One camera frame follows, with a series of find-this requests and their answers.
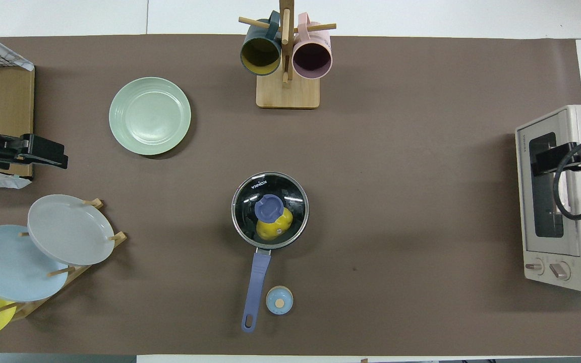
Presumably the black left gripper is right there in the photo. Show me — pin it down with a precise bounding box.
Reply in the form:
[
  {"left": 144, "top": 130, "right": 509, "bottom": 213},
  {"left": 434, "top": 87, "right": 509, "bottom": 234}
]
[{"left": 0, "top": 134, "right": 68, "bottom": 169}]

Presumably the glass lid with blue knob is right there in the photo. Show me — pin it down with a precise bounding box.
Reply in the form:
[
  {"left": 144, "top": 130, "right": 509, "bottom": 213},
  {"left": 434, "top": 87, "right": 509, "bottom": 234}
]
[{"left": 231, "top": 172, "right": 309, "bottom": 249}]

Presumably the yellow lemon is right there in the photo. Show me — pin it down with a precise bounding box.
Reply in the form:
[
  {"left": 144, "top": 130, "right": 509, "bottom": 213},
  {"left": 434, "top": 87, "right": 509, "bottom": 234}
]
[{"left": 256, "top": 208, "right": 294, "bottom": 240}]

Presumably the grey plate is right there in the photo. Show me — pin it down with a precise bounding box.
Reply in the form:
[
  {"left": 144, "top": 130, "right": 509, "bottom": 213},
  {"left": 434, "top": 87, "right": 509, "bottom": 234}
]
[{"left": 27, "top": 194, "right": 115, "bottom": 266}]

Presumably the pale green plate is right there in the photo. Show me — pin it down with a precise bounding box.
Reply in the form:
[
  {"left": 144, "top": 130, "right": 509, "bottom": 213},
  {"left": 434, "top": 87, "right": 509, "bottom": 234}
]
[{"left": 109, "top": 77, "right": 192, "bottom": 156}]

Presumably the light blue plate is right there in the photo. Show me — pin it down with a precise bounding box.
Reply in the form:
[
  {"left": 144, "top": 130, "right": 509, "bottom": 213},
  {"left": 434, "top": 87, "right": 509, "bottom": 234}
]
[{"left": 0, "top": 224, "right": 69, "bottom": 303}]

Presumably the wooden plate rack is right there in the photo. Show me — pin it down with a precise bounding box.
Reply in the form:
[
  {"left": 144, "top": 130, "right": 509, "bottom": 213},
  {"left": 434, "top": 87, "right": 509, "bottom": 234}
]
[{"left": 0, "top": 198, "right": 128, "bottom": 321}]

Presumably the brown flat board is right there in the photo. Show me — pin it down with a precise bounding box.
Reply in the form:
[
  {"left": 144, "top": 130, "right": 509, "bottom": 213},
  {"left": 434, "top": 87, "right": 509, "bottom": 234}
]
[{"left": 0, "top": 66, "right": 35, "bottom": 178}]

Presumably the brown table mat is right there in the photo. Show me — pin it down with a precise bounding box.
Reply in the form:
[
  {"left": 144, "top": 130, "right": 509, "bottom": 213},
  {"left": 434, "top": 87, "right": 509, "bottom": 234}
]
[{"left": 0, "top": 34, "right": 581, "bottom": 356}]

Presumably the dark teal mug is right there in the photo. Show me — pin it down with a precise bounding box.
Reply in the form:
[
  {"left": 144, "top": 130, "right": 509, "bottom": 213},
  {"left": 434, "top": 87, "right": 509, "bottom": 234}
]
[{"left": 240, "top": 11, "right": 282, "bottom": 77}]

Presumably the wooden mug tree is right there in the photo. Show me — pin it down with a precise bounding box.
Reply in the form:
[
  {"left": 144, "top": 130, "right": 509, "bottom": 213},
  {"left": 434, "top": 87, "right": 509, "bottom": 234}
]
[{"left": 239, "top": 0, "right": 337, "bottom": 109}]

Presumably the pink mug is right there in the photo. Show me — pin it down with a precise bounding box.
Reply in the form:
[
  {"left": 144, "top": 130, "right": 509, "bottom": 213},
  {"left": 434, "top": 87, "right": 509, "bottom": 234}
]
[{"left": 292, "top": 13, "right": 333, "bottom": 80}]

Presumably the small blue round container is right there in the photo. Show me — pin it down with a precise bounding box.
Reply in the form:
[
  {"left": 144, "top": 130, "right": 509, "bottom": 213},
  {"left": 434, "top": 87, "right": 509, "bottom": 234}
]
[{"left": 266, "top": 285, "right": 294, "bottom": 316}]

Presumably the dark pot with purple handle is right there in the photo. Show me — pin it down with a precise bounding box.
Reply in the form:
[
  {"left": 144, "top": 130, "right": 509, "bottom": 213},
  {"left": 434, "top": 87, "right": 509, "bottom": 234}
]
[{"left": 231, "top": 171, "right": 310, "bottom": 333}]

